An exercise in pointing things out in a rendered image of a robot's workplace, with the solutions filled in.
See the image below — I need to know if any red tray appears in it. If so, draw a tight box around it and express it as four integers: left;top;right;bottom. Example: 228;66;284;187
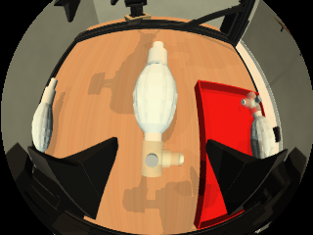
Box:
194;80;253;230

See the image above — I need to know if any white squeeze bag with beige valve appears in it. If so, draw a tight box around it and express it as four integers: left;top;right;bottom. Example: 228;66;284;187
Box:
32;78;58;153

